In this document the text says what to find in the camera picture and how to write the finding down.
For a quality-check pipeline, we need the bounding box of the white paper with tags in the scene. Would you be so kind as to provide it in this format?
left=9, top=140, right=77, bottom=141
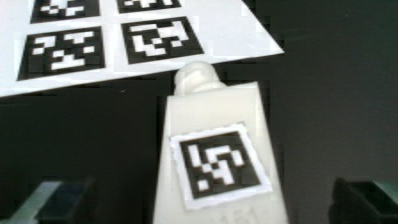
left=0, top=0, right=283, bottom=97

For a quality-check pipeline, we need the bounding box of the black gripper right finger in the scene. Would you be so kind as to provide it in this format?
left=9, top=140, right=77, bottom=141
left=329, top=178, right=398, bottom=224

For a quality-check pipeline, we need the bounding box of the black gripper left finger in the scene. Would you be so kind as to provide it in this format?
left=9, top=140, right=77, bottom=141
left=7, top=179, right=98, bottom=224

